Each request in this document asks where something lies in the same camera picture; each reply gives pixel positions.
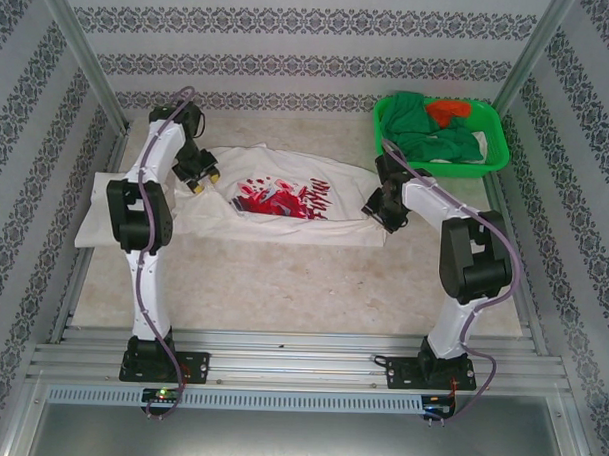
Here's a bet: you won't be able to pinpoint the white t-shirt with red print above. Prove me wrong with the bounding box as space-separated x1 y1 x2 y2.
169 140 391 250

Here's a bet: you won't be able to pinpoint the green plastic basket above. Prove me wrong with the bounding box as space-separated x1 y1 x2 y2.
369 92 513 181

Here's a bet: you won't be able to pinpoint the green t-shirt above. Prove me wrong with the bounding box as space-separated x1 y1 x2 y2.
380 91 485 166

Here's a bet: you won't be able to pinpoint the orange t-shirt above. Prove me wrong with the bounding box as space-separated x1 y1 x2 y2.
425 99 473 130

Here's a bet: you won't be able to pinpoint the white cloth in basket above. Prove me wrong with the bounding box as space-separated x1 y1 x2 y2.
470 131 491 158

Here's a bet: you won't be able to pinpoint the folded plain white t-shirt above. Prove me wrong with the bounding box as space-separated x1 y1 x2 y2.
75 169 152 253

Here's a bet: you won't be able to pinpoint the aluminium mounting rails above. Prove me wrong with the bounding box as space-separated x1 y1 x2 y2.
26 321 576 399

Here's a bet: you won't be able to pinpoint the grey sheet metal tray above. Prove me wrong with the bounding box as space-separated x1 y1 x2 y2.
25 400 592 456

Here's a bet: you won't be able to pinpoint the aluminium corner post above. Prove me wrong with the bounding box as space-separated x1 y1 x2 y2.
491 0 579 118
30 0 133 136

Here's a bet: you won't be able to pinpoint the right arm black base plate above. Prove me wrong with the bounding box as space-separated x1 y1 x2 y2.
386 355 479 394

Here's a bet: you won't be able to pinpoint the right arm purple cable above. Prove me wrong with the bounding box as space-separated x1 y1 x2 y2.
375 138 527 430

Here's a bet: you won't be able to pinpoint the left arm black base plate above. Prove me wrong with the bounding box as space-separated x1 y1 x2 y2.
118 349 211 386

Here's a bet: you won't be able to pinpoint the grey slotted cable duct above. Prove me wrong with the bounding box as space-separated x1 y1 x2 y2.
45 382 425 416

